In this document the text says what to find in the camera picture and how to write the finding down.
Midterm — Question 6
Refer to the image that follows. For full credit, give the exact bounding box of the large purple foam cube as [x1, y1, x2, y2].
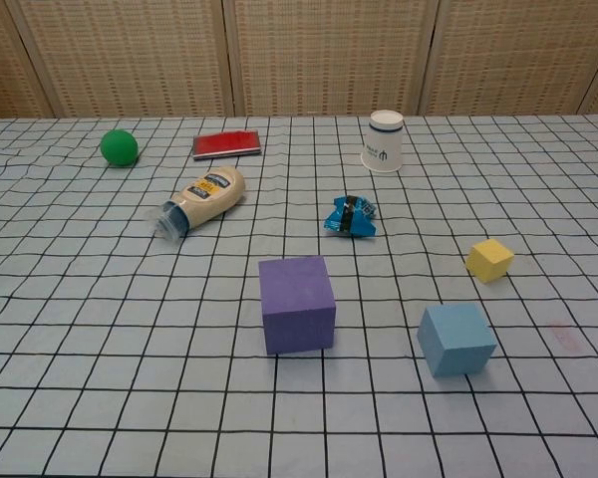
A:
[257, 255, 337, 356]

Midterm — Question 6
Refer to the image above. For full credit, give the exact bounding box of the medium light blue foam cube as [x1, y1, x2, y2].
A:
[417, 302, 497, 378]

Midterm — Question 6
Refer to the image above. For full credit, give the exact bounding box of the small yellow foam cube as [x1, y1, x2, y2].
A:
[465, 238, 515, 284]

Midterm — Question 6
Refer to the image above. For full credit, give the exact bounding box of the crumpled blue snack wrapper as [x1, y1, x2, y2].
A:
[322, 194, 379, 239]

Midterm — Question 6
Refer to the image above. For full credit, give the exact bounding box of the mayonnaise squeeze bottle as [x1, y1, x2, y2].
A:
[151, 165, 247, 244]

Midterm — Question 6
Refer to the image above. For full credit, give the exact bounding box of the flat red tin box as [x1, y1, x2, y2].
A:
[191, 128, 263, 162]

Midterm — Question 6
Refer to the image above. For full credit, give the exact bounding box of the upturned white paper cup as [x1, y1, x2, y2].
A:
[360, 110, 405, 173]

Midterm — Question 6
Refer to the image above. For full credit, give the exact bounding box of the woven bamboo folding screen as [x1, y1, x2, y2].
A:
[0, 0, 598, 120]

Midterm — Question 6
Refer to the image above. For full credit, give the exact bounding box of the light blue checkered tablecloth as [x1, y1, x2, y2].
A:
[0, 115, 598, 478]

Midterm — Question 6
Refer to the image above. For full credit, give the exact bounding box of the green ball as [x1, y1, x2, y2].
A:
[99, 129, 140, 168]

